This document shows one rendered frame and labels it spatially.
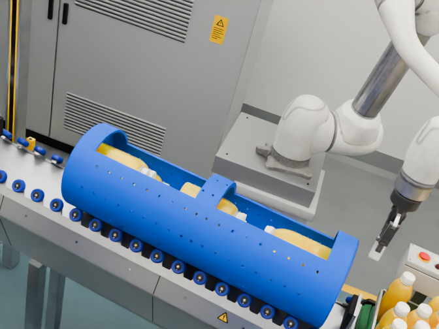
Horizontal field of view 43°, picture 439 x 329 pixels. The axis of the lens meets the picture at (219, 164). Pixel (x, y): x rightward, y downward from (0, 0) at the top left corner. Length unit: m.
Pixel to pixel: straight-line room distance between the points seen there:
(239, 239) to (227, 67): 1.60
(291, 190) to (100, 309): 1.23
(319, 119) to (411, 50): 0.53
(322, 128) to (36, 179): 1.02
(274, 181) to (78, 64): 1.70
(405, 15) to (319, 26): 2.58
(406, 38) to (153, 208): 0.84
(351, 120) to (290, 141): 0.23
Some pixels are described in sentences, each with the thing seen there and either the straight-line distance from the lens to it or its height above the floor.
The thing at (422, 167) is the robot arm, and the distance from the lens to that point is 1.39.
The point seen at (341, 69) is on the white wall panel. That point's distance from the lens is 4.26.
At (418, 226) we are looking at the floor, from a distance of 4.17.
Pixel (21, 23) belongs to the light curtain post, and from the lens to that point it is 2.22.
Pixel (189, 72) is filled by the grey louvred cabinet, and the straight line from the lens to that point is 3.09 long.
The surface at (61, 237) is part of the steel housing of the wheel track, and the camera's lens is 1.90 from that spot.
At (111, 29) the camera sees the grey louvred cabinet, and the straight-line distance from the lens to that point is 3.19.
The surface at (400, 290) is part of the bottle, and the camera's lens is 1.83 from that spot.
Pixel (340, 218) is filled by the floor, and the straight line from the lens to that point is 3.86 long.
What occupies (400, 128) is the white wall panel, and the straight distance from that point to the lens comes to 4.43.
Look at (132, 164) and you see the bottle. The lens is 1.71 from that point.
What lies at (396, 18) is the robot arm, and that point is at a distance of 1.62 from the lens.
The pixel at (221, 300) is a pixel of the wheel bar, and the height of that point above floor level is 0.93.
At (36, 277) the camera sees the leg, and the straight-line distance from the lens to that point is 2.17.
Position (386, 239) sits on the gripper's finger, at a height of 1.33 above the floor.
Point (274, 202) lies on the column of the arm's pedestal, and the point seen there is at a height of 0.99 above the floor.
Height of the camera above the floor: 2.18
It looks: 34 degrees down
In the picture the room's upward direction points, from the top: 16 degrees clockwise
